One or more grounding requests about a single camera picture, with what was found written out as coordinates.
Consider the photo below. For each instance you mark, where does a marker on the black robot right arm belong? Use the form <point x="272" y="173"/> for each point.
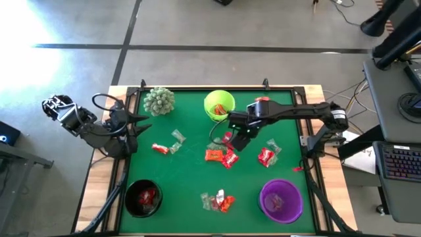
<point x="296" y="110"/>

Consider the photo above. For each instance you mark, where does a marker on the black plastic bucket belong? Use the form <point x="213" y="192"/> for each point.
<point x="131" y="197"/>

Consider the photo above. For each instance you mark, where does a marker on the purple plastic bucket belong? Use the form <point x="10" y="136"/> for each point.
<point x="289" y="210"/>

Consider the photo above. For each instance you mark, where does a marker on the small orange-red wrapped candy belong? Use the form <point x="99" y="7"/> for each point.
<point x="262" y="98"/>

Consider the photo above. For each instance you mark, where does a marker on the black table clamp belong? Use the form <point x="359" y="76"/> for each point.
<point x="265" y="84"/>
<point x="142" y="84"/>

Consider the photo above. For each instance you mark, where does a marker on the grey side table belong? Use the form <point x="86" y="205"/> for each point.
<point x="13" y="152"/>

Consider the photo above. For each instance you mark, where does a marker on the orange striped object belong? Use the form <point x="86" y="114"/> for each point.
<point x="390" y="28"/>

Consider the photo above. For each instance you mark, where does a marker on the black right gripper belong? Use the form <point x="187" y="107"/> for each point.
<point x="243" y="122"/>

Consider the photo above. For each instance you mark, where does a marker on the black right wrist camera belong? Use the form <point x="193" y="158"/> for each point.
<point x="240" y="142"/>

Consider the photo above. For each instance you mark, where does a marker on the black caster wheel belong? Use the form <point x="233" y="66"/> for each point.
<point x="380" y="209"/>

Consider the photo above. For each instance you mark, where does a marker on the round black puck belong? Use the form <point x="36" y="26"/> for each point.
<point x="409" y="105"/>

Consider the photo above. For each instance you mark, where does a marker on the black aluminium table frame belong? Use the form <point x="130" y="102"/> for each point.
<point x="197" y="88"/>

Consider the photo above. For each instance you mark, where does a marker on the green felt mat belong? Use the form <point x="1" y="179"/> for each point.
<point x="190" y="177"/>

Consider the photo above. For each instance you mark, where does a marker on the grey laptop with backlit keyboard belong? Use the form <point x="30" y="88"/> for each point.
<point x="404" y="200"/>

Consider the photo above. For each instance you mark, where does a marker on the wooden table board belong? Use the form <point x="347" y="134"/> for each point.
<point x="333" y="187"/>

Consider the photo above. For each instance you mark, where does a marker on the clear-wrapped red candy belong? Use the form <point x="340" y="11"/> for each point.
<point x="213" y="204"/>

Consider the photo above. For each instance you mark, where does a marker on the black support strut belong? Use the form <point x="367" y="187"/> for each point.
<point x="324" y="202"/>
<point x="111" y="195"/>

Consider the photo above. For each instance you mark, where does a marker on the red Skittles pack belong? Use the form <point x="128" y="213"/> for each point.
<point x="146" y="197"/>
<point x="227" y="137"/>
<point x="230" y="159"/>
<point x="265" y="156"/>

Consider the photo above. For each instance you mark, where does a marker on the orange Reese's pack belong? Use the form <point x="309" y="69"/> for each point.
<point x="227" y="204"/>
<point x="214" y="155"/>
<point x="219" y="109"/>

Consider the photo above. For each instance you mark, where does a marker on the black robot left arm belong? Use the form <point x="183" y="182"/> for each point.
<point x="70" y="115"/>

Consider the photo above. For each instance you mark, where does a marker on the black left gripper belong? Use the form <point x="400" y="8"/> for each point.
<point x="120" y="126"/>

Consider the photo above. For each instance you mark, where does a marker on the lime green pumpkin-face bucket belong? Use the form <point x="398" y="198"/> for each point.
<point x="210" y="98"/>

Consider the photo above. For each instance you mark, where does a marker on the yellow-tipped wooden stick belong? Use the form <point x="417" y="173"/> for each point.
<point x="315" y="4"/>

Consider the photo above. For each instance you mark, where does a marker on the white paper sheet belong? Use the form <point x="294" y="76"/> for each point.
<point x="361" y="161"/>

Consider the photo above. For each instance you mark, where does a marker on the black tapered stand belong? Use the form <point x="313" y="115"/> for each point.
<point x="375" y="25"/>

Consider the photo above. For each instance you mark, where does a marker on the black box with blue light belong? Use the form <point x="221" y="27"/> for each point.
<point x="8" y="133"/>

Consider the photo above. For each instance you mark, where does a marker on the small red tag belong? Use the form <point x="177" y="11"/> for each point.
<point x="298" y="169"/>

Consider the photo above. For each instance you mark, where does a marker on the grey desk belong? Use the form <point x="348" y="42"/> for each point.
<point x="388" y="79"/>

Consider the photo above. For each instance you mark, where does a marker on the spiky pale green plant ball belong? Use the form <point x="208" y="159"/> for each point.
<point x="158" y="101"/>

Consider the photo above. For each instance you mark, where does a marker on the dark device on desk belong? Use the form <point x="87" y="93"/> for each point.
<point x="413" y="75"/>

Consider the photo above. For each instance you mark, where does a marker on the black slanted pole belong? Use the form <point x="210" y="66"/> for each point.
<point x="398" y="46"/>

